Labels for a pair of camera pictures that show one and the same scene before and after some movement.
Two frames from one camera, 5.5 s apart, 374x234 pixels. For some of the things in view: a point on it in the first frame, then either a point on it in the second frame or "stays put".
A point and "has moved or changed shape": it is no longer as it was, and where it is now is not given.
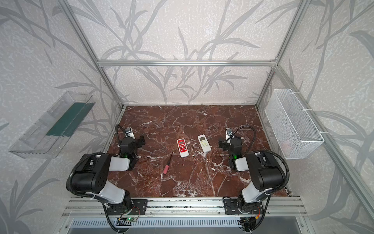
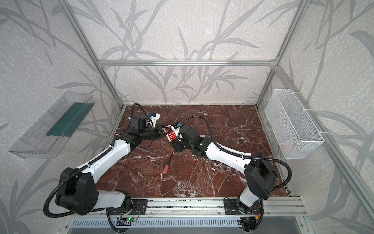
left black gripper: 136,142 -> 158,131
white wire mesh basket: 296,131 stays put
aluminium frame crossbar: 256,64 stays put
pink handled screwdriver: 166,169 stays put
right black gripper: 227,143 -> 179,139
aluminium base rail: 272,207 stays put
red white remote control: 182,147 has moved or changed shape
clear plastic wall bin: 45,137 stays put
